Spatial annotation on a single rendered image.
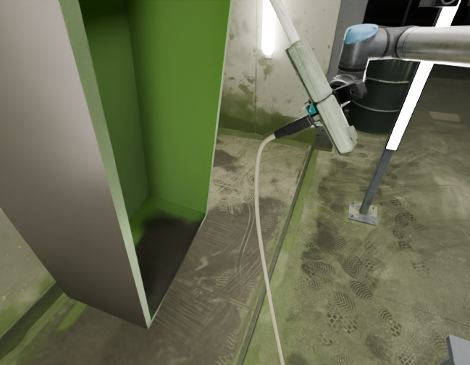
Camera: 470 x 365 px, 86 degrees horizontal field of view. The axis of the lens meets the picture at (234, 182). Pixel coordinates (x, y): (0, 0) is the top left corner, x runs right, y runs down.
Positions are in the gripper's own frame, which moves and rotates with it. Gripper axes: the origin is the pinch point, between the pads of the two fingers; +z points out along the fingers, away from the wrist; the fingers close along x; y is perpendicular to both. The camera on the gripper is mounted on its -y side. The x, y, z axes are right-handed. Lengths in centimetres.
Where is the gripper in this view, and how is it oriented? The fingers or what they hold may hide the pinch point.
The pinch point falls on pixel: (317, 115)
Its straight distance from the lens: 73.9
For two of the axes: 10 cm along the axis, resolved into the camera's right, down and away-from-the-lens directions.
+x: -5.1, -8.3, -2.3
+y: -6.2, 1.6, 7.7
